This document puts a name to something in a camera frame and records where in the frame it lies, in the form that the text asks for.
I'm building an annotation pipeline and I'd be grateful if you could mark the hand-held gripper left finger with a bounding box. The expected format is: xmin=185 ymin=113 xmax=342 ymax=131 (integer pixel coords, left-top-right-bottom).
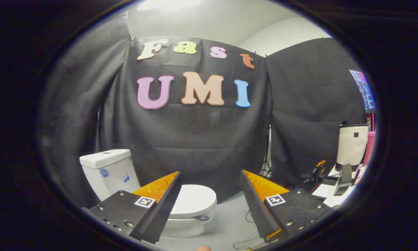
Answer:
xmin=82 ymin=171 xmax=182 ymax=244

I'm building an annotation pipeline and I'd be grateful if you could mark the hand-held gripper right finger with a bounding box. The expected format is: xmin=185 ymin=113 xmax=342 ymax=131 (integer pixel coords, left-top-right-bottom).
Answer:
xmin=240 ymin=170 xmax=335 ymax=244

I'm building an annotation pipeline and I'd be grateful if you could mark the white toilet bowl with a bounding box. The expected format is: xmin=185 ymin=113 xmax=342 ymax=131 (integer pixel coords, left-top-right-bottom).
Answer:
xmin=162 ymin=209 xmax=216 ymax=238

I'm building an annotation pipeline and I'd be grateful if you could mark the black light stand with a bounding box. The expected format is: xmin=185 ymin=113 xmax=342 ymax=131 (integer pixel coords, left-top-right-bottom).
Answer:
xmin=260 ymin=124 xmax=274 ymax=179

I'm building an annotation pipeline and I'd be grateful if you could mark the spare hand-held gripper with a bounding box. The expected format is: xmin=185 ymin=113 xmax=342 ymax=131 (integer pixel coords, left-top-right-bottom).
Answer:
xmin=301 ymin=160 xmax=339 ymax=187

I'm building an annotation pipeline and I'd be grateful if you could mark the black backdrop cloth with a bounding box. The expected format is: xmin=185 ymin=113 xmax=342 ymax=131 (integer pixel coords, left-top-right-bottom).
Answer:
xmin=265 ymin=38 xmax=366 ymax=189
xmin=38 ymin=14 xmax=133 ymax=210
xmin=99 ymin=37 xmax=272 ymax=204

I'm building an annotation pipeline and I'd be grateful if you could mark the black curved stand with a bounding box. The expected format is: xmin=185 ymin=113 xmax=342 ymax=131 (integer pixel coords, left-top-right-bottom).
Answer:
xmin=334 ymin=163 xmax=352 ymax=196

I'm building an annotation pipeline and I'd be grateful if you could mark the white tote bag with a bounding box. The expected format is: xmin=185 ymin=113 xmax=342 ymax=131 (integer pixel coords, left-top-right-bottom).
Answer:
xmin=336 ymin=123 xmax=369 ymax=167

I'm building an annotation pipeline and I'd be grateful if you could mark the pink bottle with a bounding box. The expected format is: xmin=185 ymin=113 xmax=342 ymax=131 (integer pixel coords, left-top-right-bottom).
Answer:
xmin=362 ymin=131 xmax=377 ymax=167

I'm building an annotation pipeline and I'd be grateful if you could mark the computer monitor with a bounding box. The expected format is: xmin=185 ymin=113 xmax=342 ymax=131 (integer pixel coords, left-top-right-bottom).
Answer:
xmin=349 ymin=69 xmax=376 ymax=113

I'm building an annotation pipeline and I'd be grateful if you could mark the black floor cable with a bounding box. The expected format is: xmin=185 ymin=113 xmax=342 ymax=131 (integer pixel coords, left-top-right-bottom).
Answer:
xmin=233 ymin=209 xmax=267 ymax=251

